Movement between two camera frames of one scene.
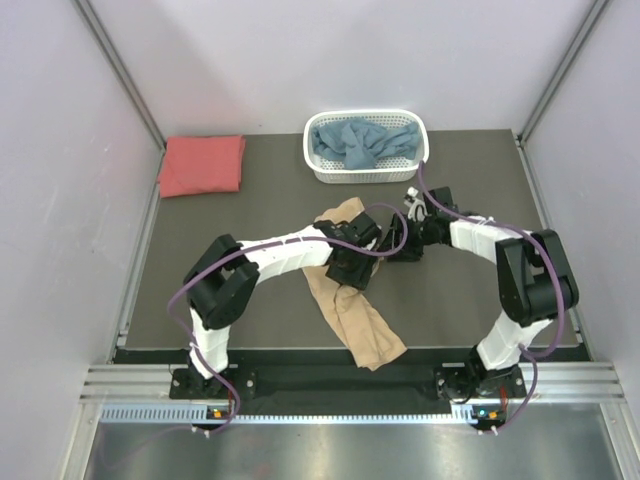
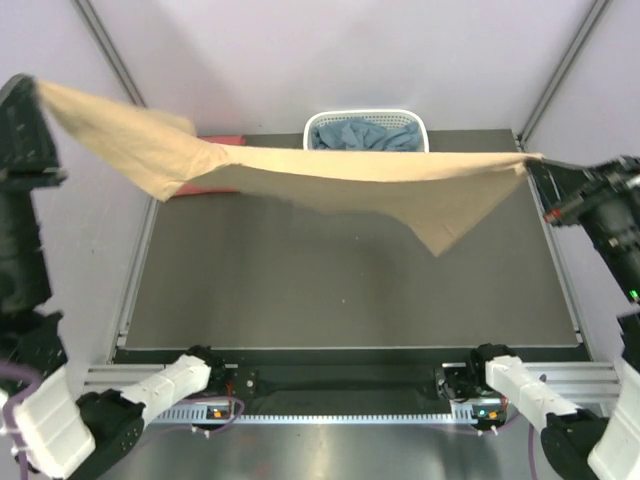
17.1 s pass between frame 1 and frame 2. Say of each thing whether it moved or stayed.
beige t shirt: moved
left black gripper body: moved
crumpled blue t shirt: stayed
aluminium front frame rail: stayed
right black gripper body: moved
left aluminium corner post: stayed
